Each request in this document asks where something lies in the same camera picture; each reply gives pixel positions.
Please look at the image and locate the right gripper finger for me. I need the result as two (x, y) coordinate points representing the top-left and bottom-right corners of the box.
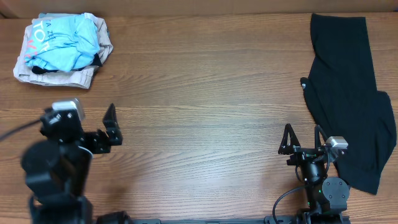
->
(314, 124), (328, 149)
(278, 123), (301, 155)

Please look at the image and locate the light blue t-shirt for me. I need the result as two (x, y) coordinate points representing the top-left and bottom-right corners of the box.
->
(24, 13), (100, 72)

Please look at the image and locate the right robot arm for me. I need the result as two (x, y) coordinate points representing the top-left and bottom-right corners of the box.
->
(272, 124), (350, 224)

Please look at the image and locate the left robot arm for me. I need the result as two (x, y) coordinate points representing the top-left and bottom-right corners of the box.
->
(21, 99), (132, 224)

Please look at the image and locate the black garment on right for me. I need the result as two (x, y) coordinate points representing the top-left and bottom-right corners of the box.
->
(300, 14), (397, 194)

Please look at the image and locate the folded black garment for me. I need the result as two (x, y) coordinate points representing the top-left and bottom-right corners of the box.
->
(32, 54), (103, 75)

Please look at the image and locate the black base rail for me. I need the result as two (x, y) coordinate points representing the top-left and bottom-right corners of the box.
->
(125, 215), (351, 224)

